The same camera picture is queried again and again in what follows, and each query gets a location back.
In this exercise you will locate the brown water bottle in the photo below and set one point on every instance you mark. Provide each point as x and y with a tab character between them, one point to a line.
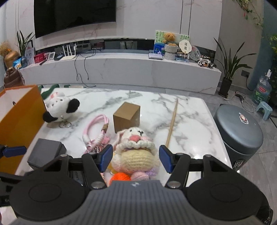
13	78

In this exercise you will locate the green white tote bag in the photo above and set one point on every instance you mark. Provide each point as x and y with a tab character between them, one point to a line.
47	93

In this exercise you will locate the orange crochet tangerine charm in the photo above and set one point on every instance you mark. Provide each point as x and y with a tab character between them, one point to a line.
119	177

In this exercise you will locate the pink rope lanyard keychain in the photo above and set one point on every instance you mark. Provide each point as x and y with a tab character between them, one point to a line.
95	134

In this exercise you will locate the wooden chopstick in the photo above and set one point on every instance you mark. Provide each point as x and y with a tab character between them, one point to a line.
172	124

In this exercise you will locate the brown cardboard box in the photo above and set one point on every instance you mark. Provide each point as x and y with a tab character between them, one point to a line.
126	116

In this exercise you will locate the small blue plastic stool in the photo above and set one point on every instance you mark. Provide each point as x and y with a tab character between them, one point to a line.
267	110

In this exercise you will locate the orange white storage box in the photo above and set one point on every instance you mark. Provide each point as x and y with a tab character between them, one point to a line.
22	109

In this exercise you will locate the brown teddy bear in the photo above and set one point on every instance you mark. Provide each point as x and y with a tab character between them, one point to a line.
169	39

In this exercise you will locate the left green leafy plant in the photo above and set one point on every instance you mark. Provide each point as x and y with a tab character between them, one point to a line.
23	42

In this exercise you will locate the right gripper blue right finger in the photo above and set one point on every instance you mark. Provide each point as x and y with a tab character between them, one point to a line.
177	165

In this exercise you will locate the grey round stool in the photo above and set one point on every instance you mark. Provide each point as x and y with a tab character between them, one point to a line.
240	132

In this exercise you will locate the black wall television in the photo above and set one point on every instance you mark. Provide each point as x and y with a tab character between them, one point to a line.
55	15

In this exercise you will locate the water jug bottle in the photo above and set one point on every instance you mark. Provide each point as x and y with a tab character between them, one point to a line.
263	89

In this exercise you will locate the white black plush cow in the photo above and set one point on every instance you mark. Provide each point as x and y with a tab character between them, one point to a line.
59	107

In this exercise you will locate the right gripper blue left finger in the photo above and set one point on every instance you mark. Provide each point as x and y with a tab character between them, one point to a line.
94	165

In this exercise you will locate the white wifi router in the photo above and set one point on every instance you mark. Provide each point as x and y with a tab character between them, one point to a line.
69	52

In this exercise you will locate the gold vase with dried flowers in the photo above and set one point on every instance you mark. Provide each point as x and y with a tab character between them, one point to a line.
8	54

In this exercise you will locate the potted green plant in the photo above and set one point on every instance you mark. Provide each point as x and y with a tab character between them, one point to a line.
230	64

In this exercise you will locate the dark grey square box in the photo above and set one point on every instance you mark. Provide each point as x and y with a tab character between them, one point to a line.
45	151

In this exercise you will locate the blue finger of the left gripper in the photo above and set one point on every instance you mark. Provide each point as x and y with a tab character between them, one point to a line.
14	150

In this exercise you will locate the crochet bunny doll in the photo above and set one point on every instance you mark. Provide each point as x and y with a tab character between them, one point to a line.
135	154

